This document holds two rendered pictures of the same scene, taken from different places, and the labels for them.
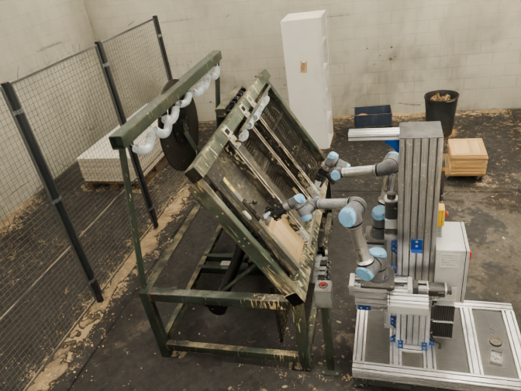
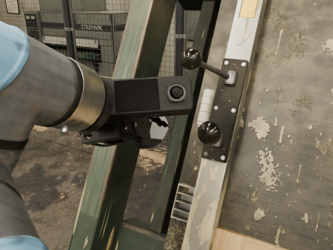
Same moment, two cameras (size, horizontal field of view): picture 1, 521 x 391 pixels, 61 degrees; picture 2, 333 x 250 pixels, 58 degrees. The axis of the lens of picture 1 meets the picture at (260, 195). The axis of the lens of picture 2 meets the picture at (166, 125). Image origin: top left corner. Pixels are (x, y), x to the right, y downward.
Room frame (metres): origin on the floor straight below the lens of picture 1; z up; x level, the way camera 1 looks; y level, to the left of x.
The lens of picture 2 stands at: (2.80, -0.47, 1.64)
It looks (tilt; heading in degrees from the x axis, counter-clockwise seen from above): 23 degrees down; 100
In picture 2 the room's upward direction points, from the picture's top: straight up
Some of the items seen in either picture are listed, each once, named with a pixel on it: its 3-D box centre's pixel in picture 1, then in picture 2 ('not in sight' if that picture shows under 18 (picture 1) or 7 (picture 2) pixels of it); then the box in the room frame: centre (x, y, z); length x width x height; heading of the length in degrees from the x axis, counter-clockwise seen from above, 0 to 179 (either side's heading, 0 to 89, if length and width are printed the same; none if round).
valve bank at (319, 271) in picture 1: (322, 270); not in sight; (2.90, -0.42, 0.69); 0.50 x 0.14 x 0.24; 162
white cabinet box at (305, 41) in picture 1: (309, 83); not in sight; (6.98, -1.06, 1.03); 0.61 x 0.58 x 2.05; 161
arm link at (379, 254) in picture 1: (377, 257); not in sight; (2.33, -0.71, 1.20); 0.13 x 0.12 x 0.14; 136
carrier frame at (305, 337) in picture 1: (255, 249); not in sight; (3.71, 0.15, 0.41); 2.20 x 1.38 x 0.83; 162
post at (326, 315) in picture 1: (328, 337); not in sight; (2.46, -0.35, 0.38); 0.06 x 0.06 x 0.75; 72
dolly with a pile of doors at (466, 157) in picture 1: (462, 158); not in sight; (5.22, -2.77, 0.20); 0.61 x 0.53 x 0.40; 161
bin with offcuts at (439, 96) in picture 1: (439, 114); not in sight; (6.50, -3.02, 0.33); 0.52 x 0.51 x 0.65; 161
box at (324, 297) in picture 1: (323, 294); not in sight; (2.46, -0.35, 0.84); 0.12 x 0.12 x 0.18; 72
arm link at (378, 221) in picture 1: (380, 216); not in sight; (2.81, -0.88, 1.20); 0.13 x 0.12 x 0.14; 147
